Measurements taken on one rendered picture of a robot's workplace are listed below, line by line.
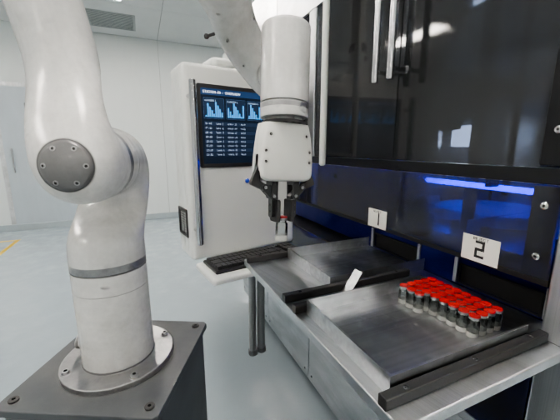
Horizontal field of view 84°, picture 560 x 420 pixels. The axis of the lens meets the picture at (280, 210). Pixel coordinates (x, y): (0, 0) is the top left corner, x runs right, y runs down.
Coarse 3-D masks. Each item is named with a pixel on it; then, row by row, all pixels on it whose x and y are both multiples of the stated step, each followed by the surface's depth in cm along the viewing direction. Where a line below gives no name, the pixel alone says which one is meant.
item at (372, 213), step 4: (372, 208) 102; (368, 212) 104; (372, 212) 102; (376, 212) 101; (380, 212) 99; (384, 212) 97; (368, 216) 104; (372, 216) 102; (376, 216) 101; (380, 216) 99; (384, 216) 97; (368, 220) 104; (372, 220) 103; (376, 220) 101; (380, 220) 99; (384, 220) 98; (368, 224) 105; (372, 224) 103; (376, 224) 101; (380, 224) 99; (384, 224) 98; (380, 228) 100; (384, 228) 98
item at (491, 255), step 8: (464, 232) 73; (464, 240) 73; (472, 240) 71; (480, 240) 70; (488, 240) 68; (464, 248) 74; (472, 248) 72; (480, 248) 70; (488, 248) 68; (496, 248) 67; (464, 256) 74; (472, 256) 72; (488, 256) 68; (496, 256) 67; (488, 264) 69; (496, 264) 67
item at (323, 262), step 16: (352, 240) 114; (368, 240) 118; (288, 256) 104; (304, 256) 106; (320, 256) 106; (336, 256) 106; (352, 256) 106; (368, 256) 106; (384, 256) 106; (320, 272) 85; (336, 272) 92; (368, 272) 86
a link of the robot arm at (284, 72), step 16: (288, 16) 48; (272, 32) 49; (288, 32) 49; (304, 32) 50; (272, 48) 49; (288, 48) 49; (304, 48) 50; (272, 64) 50; (288, 64) 49; (304, 64) 50; (272, 80) 50; (288, 80) 49; (304, 80) 51; (272, 96) 50; (288, 96) 50; (304, 96) 51
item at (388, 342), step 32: (384, 288) 78; (320, 320) 64; (352, 320) 67; (384, 320) 67; (416, 320) 67; (352, 352) 54; (384, 352) 56; (416, 352) 56; (448, 352) 51; (384, 384) 47
